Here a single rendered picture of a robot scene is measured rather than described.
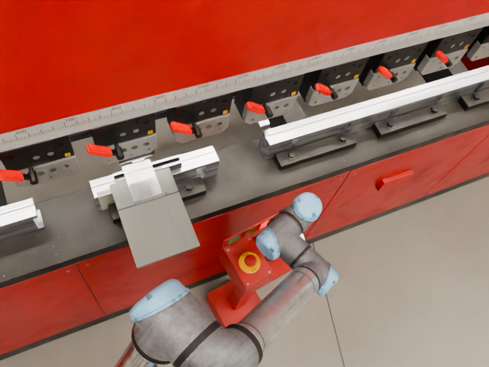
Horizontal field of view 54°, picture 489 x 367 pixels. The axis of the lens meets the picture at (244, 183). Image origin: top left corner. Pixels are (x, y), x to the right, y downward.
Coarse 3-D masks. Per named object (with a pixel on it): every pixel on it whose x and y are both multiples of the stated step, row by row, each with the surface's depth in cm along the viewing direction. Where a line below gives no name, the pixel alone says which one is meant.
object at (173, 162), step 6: (174, 156) 145; (156, 162) 143; (162, 162) 144; (168, 162) 144; (174, 162) 144; (180, 162) 144; (162, 168) 142; (174, 168) 145; (114, 174) 139; (120, 174) 140
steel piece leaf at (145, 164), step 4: (144, 160) 142; (148, 160) 143; (132, 164) 141; (136, 164) 142; (140, 164) 142; (144, 164) 142; (148, 164) 142; (124, 168) 140; (128, 168) 141; (132, 168) 141; (136, 168) 141; (140, 168) 141; (144, 168) 141; (124, 172) 140; (128, 172) 140
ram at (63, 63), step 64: (0, 0) 72; (64, 0) 76; (128, 0) 81; (192, 0) 87; (256, 0) 93; (320, 0) 101; (384, 0) 110; (448, 0) 121; (0, 64) 82; (64, 64) 88; (128, 64) 95; (192, 64) 102; (256, 64) 112; (320, 64) 123; (0, 128) 96; (64, 128) 104
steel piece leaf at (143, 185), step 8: (152, 168) 142; (128, 176) 139; (136, 176) 140; (144, 176) 140; (152, 176) 140; (128, 184) 138; (136, 184) 139; (144, 184) 139; (152, 184) 139; (136, 192) 137; (144, 192) 138; (152, 192) 138; (160, 192) 138; (136, 200) 136; (144, 200) 136
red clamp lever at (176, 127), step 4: (172, 124) 114; (176, 124) 115; (180, 124) 116; (184, 124) 117; (192, 124) 122; (172, 128) 114; (176, 128) 114; (180, 128) 115; (184, 128) 116; (188, 128) 117; (192, 128) 120; (196, 128) 121; (180, 132) 116; (184, 132) 117; (188, 132) 118; (192, 132) 119; (196, 132) 120; (200, 132) 120; (196, 136) 120; (200, 136) 121
